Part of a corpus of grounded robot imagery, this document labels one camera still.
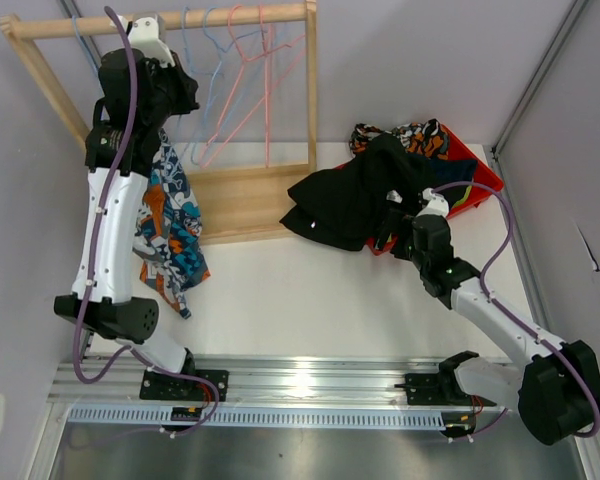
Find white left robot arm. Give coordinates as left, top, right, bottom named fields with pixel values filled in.
left=54, top=48, right=199, bottom=400

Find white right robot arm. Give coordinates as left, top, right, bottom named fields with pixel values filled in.
left=378, top=210, right=600, bottom=445

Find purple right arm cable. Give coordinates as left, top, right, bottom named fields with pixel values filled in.
left=424, top=181, right=600, bottom=443

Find wooden clothes rack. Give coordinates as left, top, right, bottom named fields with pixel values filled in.
left=0, top=1, right=318, bottom=244

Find blue hanger holding green shorts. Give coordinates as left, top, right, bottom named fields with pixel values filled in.
left=189, top=5, right=288, bottom=168

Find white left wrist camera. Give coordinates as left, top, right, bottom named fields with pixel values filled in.
left=118, top=12, right=176, bottom=68

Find aluminium mounting rail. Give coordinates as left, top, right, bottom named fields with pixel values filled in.
left=46, top=355, right=593, bottom=412

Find teal patterned shorts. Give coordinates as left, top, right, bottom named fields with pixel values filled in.
left=133, top=130, right=210, bottom=319

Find black shorts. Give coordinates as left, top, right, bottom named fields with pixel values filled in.
left=279, top=134, right=444, bottom=252

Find lime green shorts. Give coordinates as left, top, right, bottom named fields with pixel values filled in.
left=377, top=179, right=476, bottom=246

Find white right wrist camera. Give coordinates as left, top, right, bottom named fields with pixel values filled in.
left=418, top=188, right=450, bottom=218

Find pink wire hanger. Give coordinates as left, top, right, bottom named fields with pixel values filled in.
left=258, top=5, right=303, bottom=168
left=199, top=4, right=307, bottom=170

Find slotted white cable duct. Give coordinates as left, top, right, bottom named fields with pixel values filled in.
left=67, top=404, right=471, bottom=431

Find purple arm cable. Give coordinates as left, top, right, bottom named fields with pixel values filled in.
left=424, top=181, right=600, bottom=443
left=72, top=5, right=221, bottom=439

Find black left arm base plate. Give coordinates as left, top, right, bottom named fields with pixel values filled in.
left=139, top=368, right=230, bottom=403

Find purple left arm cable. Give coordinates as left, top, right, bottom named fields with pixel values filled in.
left=72, top=5, right=221, bottom=439

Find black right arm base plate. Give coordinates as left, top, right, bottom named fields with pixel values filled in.
left=394, top=373, right=494, bottom=407

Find navy blue shorts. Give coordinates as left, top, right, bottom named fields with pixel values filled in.
left=429, top=158, right=479, bottom=187

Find red plastic tray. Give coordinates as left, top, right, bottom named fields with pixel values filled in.
left=324, top=124, right=505, bottom=257

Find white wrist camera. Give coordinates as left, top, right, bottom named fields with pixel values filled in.
left=418, top=188, right=450, bottom=218
left=118, top=12, right=176, bottom=68

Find orange camouflage shorts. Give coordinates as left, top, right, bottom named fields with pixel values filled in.
left=348, top=119, right=451, bottom=160

